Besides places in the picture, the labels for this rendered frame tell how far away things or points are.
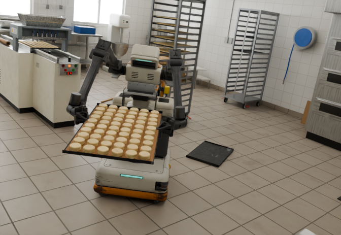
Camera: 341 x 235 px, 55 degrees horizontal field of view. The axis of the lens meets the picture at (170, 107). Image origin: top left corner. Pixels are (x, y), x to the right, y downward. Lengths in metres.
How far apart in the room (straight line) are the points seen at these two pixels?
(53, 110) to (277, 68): 4.33
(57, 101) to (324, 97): 3.69
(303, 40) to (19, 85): 4.69
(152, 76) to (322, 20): 4.37
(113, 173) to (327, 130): 3.43
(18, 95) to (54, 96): 0.74
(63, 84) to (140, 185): 1.92
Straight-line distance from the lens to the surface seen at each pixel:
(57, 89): 4.25
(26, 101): 4.93
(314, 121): 5.38
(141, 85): 2.58
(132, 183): 2.84
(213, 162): 3.84
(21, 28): 4.72
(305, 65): 6.53
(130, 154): 1.48
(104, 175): 2.85
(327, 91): 5.25
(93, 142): 1.56
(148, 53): 2.52
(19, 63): 4.77
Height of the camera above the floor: 1.59
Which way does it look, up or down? 16 degrees down
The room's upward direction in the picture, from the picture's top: 8 degrees clockwise
